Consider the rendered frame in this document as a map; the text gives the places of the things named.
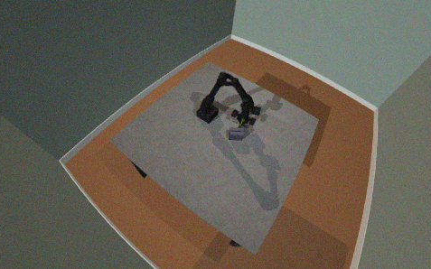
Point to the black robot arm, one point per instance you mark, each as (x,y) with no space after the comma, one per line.
(247,100)

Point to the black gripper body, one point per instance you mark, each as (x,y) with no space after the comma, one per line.
(244,116)

